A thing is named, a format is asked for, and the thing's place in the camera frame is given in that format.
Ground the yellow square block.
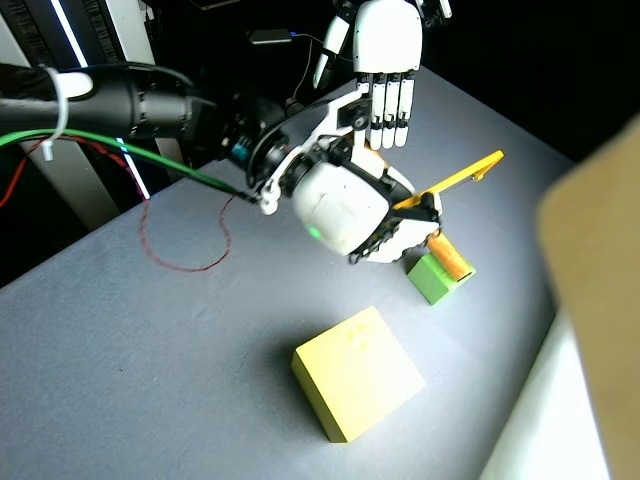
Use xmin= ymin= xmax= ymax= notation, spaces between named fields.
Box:
xmin=289 ymin=305 xmax=428 ymax=445

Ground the white column with light strip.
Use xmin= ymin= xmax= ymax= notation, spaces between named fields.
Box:
xmin=0 ymin=0 xmax=169 ymax=232

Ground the round wooden rod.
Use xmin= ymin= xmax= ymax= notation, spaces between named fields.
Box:
xmin=363 ymin=141 xmax=476 ymax=281

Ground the green cable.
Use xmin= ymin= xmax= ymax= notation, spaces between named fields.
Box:
xmin=0 ymin=128 xmax=254 ymax=200

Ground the thin white cable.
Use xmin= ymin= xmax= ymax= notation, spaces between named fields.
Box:
xmin=285 ymin=32 xmax=327 ymax=114

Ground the white cable tie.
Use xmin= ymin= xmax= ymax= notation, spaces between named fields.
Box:
xmin=40 ymin=63 xmax=95 ymax=162

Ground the black power bank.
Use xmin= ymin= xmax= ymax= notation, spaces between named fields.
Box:
xmin=248 ymin=28 xmax=294 ymax=47

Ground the red cable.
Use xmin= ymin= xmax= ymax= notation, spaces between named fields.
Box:
xmin=0 ymin=135 xmax=237 ymax=274

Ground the blurred beige board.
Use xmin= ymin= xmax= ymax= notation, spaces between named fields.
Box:
xmin=535 ymin=112 xmax=640 ymax=480

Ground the green support block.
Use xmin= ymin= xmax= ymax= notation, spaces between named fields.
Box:
xmin=406 ymin=251 xmax=478 ymax=306

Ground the blurred white panel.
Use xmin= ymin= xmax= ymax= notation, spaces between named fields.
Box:
xmin=477 ymin=309 xmax=615 ymax=480

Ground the yellow hacksaw black handle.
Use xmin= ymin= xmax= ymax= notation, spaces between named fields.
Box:
xmin=392 ymin=149 xmax=505 ymax=211

